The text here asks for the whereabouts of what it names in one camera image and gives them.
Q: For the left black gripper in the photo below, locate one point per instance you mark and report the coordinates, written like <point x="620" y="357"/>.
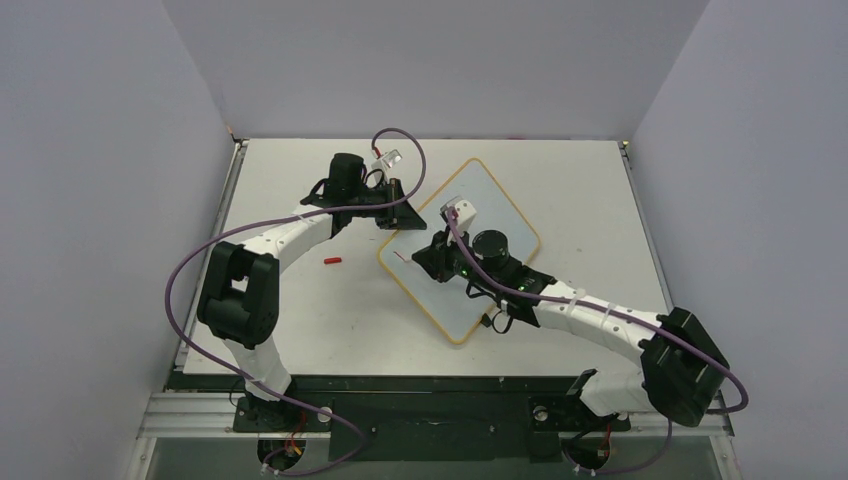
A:
<point x="402" y="217"/>

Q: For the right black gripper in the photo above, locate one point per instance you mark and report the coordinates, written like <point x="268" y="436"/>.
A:
<point x="437" y="257"/>

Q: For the white red whiteboard marker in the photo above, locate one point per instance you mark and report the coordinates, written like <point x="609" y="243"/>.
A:
<point x="402" y="257"/>

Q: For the yellow framed whiteboard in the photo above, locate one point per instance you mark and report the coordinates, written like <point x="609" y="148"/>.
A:
<point x="454" y="306"/>

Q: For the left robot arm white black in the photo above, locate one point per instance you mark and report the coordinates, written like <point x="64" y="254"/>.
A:
<point x="240" y="295"/>

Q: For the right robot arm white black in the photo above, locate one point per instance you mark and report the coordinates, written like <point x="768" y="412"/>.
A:
<point x="679" y="367"/>

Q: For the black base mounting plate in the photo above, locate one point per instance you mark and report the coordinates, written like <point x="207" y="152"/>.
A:
<point x="414" y="418"/>

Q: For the front aluminium extrusion bar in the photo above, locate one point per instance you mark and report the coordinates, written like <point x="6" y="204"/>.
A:
<point x="188" y="415"/>

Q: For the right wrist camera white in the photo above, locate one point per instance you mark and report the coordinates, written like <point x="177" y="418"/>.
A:
<point x="458" y="212"/>

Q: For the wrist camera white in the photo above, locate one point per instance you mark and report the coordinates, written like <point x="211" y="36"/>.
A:
<point x="385" y="161"/>
<point x="458" y="212"/>

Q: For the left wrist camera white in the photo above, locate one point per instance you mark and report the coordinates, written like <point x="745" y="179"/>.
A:
<point x="385" y="161"/>

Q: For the left aluminium rail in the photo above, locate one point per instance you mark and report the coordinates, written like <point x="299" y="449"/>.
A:
<point x="184" y="329"/>

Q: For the aluminium rail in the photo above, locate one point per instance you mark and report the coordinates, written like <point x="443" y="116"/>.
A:
<point x="184" y="329"/>
<point x="623" y="147"/>

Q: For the right aluminium rail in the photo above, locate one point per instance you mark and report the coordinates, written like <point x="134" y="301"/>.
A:
<point x="623" y="147"/>

